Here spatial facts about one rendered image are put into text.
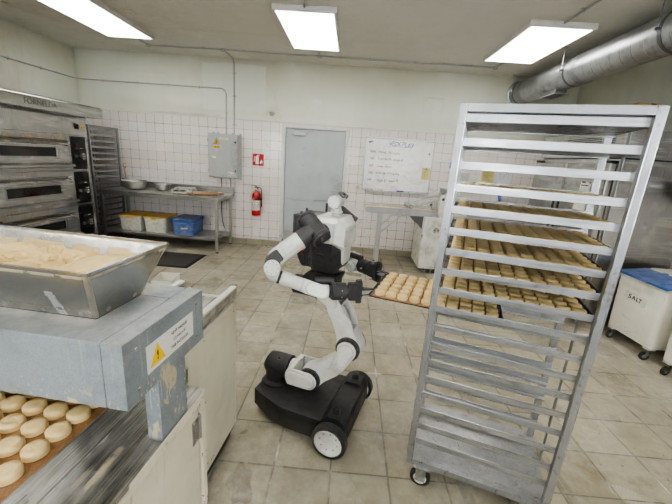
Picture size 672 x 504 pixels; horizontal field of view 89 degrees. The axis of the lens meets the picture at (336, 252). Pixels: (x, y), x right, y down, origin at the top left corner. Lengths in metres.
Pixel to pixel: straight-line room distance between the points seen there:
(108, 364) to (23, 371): 0.21
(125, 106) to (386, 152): 4.38
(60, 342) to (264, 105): 5.53
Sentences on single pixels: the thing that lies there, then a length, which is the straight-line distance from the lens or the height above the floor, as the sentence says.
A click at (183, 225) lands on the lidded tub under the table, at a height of 0.39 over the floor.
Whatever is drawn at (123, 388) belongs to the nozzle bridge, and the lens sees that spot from 0.90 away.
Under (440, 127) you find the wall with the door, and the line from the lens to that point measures 6.13.
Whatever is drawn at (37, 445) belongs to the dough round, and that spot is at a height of 0.92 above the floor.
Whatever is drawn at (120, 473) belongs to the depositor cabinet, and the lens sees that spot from 1.07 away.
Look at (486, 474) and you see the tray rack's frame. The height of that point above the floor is 0.15.
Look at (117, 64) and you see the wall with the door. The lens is 7.20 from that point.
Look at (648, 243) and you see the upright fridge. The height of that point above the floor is 0.98.
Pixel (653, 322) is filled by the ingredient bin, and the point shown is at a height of 0.38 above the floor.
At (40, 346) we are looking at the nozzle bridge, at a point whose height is 1.15.
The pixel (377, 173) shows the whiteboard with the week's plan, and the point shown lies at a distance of 5.95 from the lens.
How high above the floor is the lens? 1.58
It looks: 15 degrees down
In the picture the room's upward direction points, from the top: 4 degrees clockwise
